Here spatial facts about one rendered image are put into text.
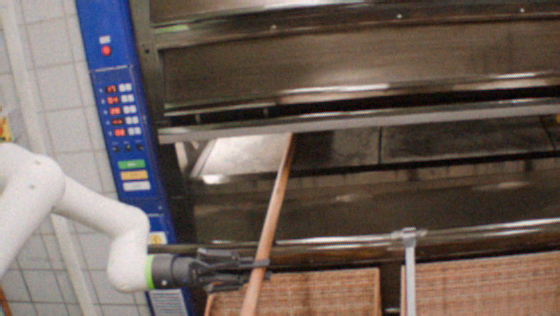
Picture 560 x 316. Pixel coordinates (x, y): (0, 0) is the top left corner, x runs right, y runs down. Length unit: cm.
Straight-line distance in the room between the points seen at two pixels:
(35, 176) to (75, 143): 93
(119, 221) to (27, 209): 43
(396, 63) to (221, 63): 51
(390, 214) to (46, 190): 120
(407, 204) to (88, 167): 103
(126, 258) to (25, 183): 47
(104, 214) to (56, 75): 67
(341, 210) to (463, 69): 60
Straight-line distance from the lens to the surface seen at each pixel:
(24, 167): 161
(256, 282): 182
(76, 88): 243
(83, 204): 187
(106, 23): 229
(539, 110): 213
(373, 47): 220
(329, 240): 202
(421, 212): 240
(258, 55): 224
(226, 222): 248
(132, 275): 193
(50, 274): 283
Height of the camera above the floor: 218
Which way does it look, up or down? 24 degrees down
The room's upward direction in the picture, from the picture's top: 9 degrees counter-clockwise
